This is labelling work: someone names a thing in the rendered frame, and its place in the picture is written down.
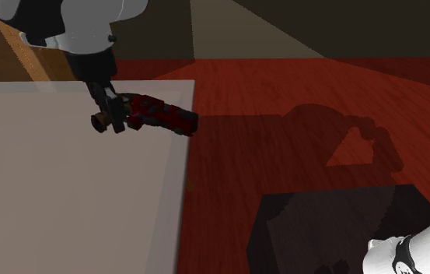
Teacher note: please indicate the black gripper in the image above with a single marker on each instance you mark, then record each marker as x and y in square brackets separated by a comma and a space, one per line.
[92, 64]

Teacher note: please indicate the dark red toy figure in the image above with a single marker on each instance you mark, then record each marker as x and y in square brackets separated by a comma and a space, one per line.
[157, 114]

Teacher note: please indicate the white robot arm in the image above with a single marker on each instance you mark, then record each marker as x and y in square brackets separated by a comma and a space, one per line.
[85, 28]

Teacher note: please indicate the pale grey table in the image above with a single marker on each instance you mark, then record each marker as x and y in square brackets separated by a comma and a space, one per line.
[55, 189]

